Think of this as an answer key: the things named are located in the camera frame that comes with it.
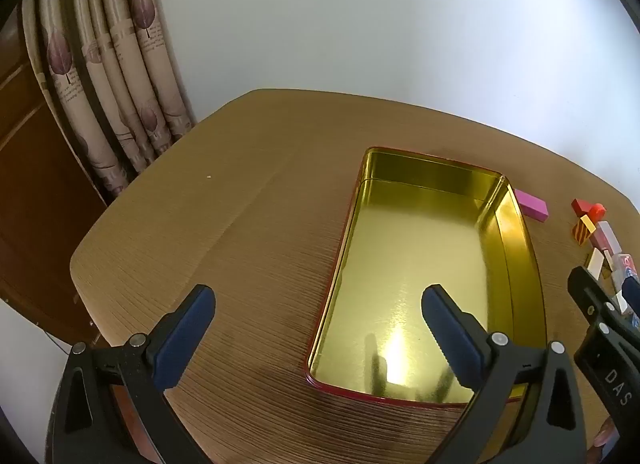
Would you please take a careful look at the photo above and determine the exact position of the yellow striped cube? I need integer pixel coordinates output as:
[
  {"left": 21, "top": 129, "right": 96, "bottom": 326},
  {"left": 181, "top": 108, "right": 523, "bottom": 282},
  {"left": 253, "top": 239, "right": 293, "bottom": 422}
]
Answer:
[{"left": 572, "top": 215, "right": 596, "bottom": 245}]

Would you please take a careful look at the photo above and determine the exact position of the white cube with black stripes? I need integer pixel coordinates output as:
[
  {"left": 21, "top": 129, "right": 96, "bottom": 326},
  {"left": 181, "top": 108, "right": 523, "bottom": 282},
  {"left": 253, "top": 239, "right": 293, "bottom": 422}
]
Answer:
[{"left": 612, "top": 291, "right": 629, "bottom": 315}]

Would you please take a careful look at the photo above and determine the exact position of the gold and red toffee tin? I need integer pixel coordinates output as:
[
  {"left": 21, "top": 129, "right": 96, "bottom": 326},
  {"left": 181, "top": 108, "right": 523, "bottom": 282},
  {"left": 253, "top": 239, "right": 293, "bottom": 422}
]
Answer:
[{"left": 306, "top": 147, "right": 547, "bottom": 406}]

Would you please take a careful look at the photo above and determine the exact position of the small red block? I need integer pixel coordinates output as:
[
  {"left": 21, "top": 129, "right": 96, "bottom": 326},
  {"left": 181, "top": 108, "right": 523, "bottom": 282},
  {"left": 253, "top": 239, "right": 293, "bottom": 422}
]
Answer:
[{"left": 570, "top": 198, "right": 592, "bottom": 217}]

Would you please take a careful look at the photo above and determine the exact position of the clear box with red insert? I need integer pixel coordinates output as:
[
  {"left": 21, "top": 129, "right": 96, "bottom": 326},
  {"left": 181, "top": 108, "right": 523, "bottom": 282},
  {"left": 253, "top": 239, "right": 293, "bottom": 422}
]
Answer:
[{"left": 590, "top": 220, "right": 622, "bottom": 255}]

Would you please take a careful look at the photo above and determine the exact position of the silver lighter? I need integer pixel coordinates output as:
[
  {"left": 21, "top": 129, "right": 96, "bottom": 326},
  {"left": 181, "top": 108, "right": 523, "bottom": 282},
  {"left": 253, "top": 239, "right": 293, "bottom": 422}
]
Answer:
[{"left": 586, "top": 248, "right": 604, "bottom": 280}]

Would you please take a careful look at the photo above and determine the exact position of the person's right hand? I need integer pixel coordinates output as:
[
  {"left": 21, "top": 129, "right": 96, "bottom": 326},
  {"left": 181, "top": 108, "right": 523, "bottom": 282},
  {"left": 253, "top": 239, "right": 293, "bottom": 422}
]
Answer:
[{"left": 592, "top": 418, "right": 617, "bottom": 448}]

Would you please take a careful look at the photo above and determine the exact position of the pink rectangular block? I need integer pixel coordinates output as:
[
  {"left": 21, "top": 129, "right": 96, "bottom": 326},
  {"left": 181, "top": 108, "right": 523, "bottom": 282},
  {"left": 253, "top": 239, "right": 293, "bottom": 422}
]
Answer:
[{"left": 514, "top": 189, "right": 549, "bottom": 222}]

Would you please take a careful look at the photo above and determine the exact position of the brown wooden door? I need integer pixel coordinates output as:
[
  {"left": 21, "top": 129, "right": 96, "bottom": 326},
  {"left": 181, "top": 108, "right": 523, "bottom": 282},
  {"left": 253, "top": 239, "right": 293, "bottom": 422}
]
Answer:
[{"left": 0, "top": 11, "right": 105, "bottom": 345}]

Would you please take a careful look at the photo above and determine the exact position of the beige floral curtain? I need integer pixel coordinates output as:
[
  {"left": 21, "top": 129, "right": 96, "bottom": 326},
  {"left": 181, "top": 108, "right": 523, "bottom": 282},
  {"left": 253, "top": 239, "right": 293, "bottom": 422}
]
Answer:
[{"left": 21, "top": 0, "right": 193, "bottom": 196}]

